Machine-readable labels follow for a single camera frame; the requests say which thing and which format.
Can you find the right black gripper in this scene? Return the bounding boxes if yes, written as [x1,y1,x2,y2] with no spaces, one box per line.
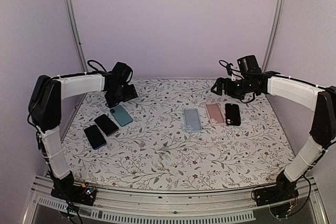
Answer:
[211,77,252,100]

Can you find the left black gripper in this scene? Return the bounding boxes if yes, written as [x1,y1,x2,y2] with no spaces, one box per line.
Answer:
[106,83,139,108]

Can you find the pink phone case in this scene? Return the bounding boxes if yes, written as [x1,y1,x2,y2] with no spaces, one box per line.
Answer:
[205,103,225,126]

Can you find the light blue phone case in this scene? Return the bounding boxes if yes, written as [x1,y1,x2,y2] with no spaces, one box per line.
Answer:
[183,108,202,133]

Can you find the black phone white case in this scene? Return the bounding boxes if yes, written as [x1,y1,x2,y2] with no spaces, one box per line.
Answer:
[84,125,107,150]

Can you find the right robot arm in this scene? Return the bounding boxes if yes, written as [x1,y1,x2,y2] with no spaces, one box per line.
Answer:
[211,55,335,201]

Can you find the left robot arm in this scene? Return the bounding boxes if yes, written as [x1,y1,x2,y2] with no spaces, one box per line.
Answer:
[27,62,138,200]

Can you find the floral patterned table mat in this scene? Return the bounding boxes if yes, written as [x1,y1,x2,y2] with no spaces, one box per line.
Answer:
[62,79,294,190]

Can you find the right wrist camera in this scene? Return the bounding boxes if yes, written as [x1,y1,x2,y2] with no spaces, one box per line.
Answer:
[226,63,236,81]

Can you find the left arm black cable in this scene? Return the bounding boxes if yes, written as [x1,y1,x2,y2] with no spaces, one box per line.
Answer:
[87,59,111,74]

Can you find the right aluminium frame post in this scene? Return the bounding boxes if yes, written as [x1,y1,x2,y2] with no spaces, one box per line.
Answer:
[262,0,285,72]

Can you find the aluminium frame post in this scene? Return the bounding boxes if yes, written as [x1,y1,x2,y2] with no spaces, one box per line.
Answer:
[262,0,285,72]
[64,0,88,72]

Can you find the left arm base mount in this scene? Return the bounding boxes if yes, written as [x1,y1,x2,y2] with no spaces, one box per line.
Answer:
[51,184,97,206]

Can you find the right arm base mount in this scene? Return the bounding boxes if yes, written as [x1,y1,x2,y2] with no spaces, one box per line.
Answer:
[251,186,299,206]

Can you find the front aluminium rail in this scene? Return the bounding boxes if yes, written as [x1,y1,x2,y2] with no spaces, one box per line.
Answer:
[23,176,331,223]

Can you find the left aluminium frame post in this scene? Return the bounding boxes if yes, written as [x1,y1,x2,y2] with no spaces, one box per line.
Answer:
[64,0,88,72]

